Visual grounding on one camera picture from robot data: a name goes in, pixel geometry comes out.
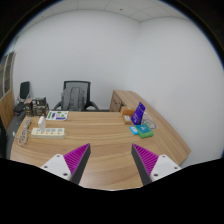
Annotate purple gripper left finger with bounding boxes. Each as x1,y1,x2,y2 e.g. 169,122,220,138
40,142,92,186

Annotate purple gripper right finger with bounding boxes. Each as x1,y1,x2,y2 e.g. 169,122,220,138
130,143,182,187

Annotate white charger plug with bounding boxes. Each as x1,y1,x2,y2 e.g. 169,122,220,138
38,116,46,132

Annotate green box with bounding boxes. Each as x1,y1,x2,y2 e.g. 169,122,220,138
136,123,154,138

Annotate small blue box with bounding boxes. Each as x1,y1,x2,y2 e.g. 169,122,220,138
129,126,138,135

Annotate white power strip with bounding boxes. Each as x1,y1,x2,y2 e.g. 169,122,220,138
31,128,66,139

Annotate purple standing box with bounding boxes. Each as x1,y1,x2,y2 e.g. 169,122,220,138
131,103,145,125

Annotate clear plastic bag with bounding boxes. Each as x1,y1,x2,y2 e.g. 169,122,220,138
142,113,157,129

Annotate small tan box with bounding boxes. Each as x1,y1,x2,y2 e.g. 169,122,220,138
123,115,132,125

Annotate white green leaflet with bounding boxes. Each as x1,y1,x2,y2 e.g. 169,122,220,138
46,111,68,121

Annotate orange cardboard box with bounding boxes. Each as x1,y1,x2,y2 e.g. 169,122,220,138
121,106,135,116

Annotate grey backpack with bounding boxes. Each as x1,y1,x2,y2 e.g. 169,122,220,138
61,87,84,111

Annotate wooden side cabinet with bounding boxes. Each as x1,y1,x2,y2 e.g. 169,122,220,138
109,90,141,112

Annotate dark stacked boxes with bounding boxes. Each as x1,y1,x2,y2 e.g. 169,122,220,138
24,97,49,117

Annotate black office chair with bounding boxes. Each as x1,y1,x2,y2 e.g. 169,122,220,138
54,81,99,111

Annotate black side chair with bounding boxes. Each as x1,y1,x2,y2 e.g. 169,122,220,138
13,81,30,115

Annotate wooden shelf cabinet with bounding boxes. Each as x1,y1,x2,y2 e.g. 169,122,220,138
0,52,15,129

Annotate white coiled cable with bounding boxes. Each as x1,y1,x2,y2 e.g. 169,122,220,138
17,117,33,147

